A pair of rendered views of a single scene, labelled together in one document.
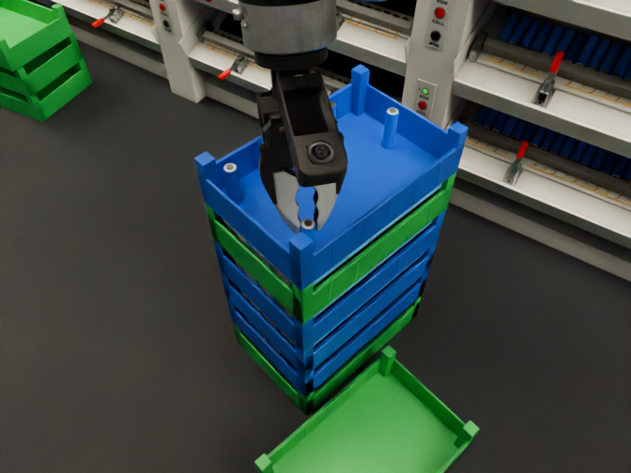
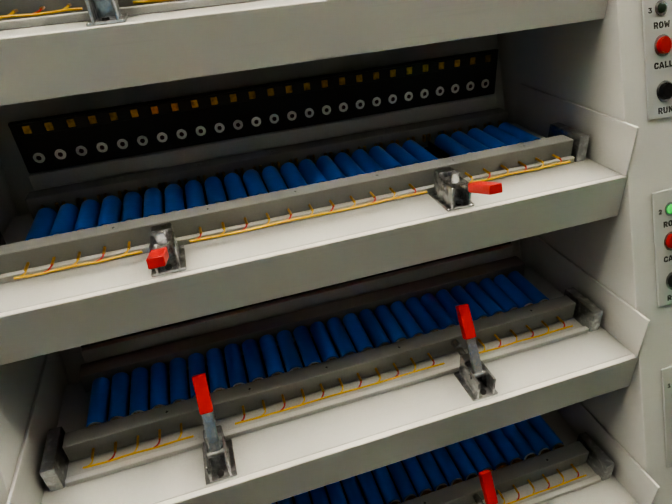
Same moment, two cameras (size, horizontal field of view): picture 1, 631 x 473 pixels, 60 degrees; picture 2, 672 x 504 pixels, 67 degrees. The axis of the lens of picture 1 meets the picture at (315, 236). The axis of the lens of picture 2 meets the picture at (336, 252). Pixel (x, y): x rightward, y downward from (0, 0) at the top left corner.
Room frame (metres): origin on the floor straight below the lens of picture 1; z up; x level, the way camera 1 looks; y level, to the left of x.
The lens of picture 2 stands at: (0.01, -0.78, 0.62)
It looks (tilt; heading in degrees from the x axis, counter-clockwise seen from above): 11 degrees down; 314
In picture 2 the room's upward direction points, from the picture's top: 10 degrees counter-clockwise
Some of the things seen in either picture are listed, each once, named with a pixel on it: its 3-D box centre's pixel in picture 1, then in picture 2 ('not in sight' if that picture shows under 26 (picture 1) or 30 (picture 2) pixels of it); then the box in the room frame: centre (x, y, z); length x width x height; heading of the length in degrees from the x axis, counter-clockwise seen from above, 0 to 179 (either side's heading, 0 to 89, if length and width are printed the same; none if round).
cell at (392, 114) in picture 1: (390, 128); not in sight; (0.61, -0.11, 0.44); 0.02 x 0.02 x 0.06
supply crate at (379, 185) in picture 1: (334, 164); not in sight; (0.53, -0.03, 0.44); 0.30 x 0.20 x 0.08; 133
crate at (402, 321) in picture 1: (329, 317); not in sight; (0.53, -0.03, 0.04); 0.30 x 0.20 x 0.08; 133
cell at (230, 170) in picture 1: (232, 184); not in sight; (0.50, 0.11, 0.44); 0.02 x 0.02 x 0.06
